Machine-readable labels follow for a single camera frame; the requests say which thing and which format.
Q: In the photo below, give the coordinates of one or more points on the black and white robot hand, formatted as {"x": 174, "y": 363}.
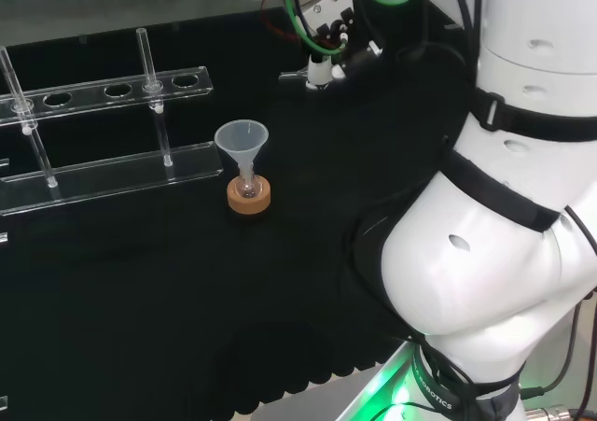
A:
{"x": 326, "y": 10}

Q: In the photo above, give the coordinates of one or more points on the translucent plastic funnel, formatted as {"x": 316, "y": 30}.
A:
{"x": 241, "y": 137}

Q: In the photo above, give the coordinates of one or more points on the small glass round-bottom flask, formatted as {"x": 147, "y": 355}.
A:
{"x": 246, "y": 186}

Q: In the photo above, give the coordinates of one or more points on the clear acrylic funnel stand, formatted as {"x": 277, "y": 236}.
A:
{"x": 107, "y": 173}

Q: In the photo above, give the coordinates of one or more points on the black bench cloth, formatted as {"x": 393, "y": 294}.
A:
{"x": 140, "y": 299}

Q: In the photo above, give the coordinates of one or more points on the clear acrylic cloth clip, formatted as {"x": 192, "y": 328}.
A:
{"x": 3, "y": 236}
{"x": 4, "y": 162}
{"x": 3, "y": 402}

